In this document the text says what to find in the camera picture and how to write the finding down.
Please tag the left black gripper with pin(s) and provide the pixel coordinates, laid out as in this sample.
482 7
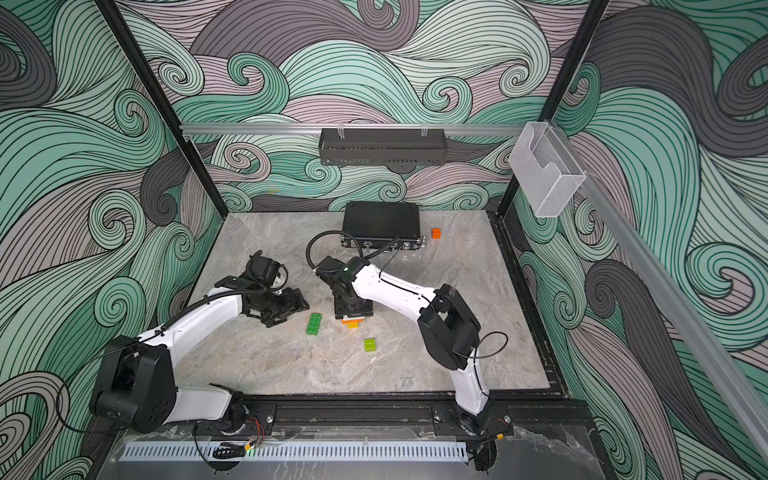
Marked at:
293 304

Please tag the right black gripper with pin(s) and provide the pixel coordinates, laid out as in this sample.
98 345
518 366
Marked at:
340 310

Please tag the dark green long lego brick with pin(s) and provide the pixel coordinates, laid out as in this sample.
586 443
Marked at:
314 324

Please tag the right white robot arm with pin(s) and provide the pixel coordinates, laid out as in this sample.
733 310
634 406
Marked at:
449 329

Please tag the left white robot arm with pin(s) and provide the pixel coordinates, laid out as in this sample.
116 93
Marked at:
136 387

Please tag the black case on table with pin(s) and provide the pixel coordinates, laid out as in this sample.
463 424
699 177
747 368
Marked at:
374 224

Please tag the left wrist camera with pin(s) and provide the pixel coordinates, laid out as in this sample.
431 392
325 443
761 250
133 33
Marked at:
263 270

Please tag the black wall-mounted tray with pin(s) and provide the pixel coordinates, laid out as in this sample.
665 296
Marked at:
389 148

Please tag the white slotted cable duct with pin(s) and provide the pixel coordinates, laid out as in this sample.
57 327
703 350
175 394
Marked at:
299 451

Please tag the aluminium wall rail back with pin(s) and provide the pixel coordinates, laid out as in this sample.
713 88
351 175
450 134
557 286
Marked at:
302 129

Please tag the aluminium wall rail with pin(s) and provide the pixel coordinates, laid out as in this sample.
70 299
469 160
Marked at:
729 380
302 129

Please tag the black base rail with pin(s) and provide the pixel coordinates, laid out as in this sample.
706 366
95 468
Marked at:
436 413

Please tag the clear plastic wall bin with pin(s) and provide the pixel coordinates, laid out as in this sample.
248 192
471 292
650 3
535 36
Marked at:
547 168

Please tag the aluminium wall rail right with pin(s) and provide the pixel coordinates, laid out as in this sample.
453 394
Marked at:
729 380

